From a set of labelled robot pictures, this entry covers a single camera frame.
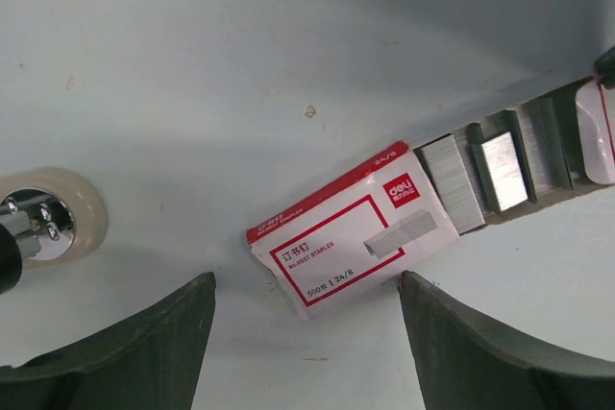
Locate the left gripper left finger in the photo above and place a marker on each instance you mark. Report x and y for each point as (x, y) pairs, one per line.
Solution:
(151, 360)

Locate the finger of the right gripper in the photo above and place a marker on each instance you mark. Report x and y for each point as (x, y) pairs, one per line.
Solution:
(604, 68)

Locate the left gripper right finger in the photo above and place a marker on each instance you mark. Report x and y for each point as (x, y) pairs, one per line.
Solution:
(465, 359)

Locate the red white staple box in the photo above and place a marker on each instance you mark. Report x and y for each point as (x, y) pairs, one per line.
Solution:
(407, 203)

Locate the beige black stapler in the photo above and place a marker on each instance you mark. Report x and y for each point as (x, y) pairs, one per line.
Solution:
(49, 216)

